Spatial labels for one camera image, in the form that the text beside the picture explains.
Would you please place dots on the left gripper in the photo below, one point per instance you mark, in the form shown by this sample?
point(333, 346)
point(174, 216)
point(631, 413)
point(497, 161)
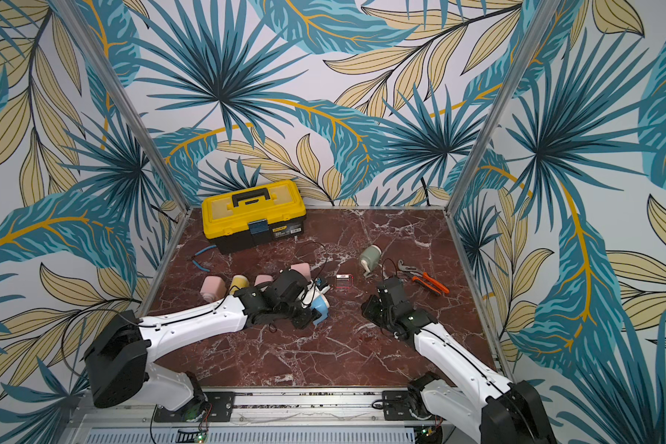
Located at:
point(307, 317)

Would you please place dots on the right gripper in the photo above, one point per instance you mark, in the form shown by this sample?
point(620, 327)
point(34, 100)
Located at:
point(378, 307)

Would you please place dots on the blue pencil sharpener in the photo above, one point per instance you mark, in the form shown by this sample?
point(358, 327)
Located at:
point(320, 307)

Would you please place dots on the yellow pencil sharpener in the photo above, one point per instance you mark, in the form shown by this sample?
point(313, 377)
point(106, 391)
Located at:
point(238, 282)

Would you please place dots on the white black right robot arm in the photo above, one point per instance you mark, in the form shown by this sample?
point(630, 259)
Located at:
point(482, 403)

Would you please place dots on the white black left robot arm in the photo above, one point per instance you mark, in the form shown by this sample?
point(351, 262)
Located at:
point(121, 362)

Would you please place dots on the pink transparent tray back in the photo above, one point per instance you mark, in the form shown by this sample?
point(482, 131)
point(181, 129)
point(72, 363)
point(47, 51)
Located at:
point(343, 281)

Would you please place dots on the green pencil sharpener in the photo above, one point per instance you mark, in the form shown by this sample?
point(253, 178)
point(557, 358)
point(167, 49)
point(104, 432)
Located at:
point(369, 259)

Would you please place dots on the yellow black toolbox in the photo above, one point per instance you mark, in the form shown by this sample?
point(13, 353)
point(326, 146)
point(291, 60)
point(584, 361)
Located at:
point(242, 220)

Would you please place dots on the orange handled pliers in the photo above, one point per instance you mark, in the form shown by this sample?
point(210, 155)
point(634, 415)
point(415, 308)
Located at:
point(422, 278)

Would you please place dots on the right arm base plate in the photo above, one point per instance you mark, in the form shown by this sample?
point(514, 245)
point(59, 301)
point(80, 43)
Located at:
point(399, 405)

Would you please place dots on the aluminium front rail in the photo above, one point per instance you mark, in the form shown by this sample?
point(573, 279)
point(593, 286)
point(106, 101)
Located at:
point(266, 415)

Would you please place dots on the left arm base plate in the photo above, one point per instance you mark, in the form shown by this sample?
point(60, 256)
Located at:
point(217, 407)

